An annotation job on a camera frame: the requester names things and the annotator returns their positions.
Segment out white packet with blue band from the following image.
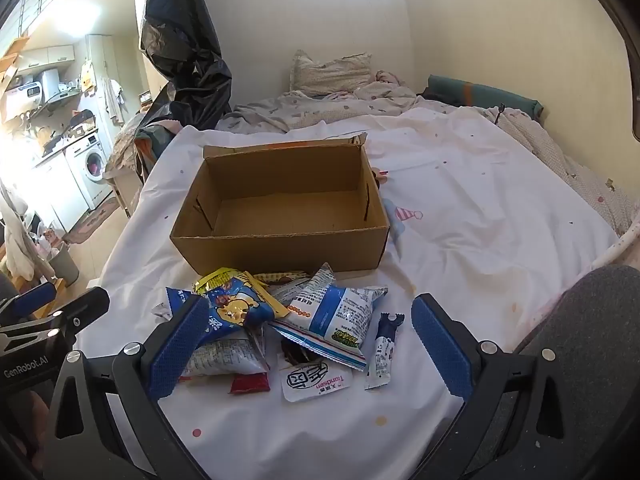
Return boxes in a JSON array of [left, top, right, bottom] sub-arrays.
[[269, 262, 389, 372]]

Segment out white hose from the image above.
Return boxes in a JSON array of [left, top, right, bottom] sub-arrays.
[[589, 219, 640, 267]]

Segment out white kitchen counter cabinet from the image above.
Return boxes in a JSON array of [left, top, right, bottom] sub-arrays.
[[27, 151, 83, 233]]

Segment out white sachet with black print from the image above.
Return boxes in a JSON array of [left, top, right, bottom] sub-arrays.
[[279, 356, 351, 404]]

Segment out pink patterned quilt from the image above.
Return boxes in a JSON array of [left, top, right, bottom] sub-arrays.
[[216, 70, 640, 239]]

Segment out person's left hand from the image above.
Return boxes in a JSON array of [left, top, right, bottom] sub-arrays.
[[12, 390, 52, 467]]

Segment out yellow cartoon snack packet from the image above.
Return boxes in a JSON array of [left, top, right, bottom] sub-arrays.
[[194, 268, 292, 332]]

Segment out teal orange cloth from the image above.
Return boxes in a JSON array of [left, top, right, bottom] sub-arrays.
[[133, 122, 173, 185]]

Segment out grey trash bin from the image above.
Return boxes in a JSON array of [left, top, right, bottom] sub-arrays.
[[47, 245, 81, 287]]

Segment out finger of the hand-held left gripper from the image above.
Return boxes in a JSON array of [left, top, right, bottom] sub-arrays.
[[47, 287, 111, 350], [0, 281, 57, 322]]

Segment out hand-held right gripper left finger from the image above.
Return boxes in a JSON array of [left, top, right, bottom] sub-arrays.
[[49, 295, 212, 480]]

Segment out brown cardboard box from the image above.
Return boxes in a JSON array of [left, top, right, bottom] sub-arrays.
[[170, 132, 391, 275]]

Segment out hanging white clothes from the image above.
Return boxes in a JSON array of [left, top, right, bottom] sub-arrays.
[[0, 179, 41, 283]]

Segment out patterned floor rug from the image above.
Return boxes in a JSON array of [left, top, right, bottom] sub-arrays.
[[62, 198, 121, 246]]

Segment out white washing machine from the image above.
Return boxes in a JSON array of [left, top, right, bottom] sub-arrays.
[[64, 132, 115, 212]]

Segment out brown chocolate packet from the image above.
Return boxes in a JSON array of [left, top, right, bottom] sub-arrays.
[[279, 339, 322, 367]]

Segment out white water heater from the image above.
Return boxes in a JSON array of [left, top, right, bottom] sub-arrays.
[[39, 68, 62, 104]]

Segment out red white snack bar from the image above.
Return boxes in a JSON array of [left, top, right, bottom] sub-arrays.
[[229, 373, 271, 395]]

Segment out silver snack packet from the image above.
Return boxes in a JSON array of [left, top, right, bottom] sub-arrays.
[[179, 334, 272, 379]]

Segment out range hood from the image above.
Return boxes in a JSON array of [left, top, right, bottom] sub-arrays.
[[36, 87, 84, 112]]

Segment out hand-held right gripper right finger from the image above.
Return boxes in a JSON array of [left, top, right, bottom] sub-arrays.
[[410, 293, 577, 480]]

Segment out black plastic bag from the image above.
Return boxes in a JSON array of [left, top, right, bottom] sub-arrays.
[[139, 0, 234, 132]]

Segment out person's grey trouser leg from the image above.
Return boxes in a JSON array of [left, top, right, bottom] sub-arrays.
[[514, 263, 640, 480]]

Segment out tall white cabinet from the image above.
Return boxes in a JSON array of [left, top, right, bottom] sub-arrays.
[[84, 33, 127, 128]]

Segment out floral pillow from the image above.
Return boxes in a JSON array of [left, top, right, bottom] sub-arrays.
[[289, 50, 374, 97]]

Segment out small blue white snack bar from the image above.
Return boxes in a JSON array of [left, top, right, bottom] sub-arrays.
[[363, 312, 404, 391]]

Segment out green bolster pillow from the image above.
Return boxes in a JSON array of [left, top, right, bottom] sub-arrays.
[[421, 74, 545, 122]]

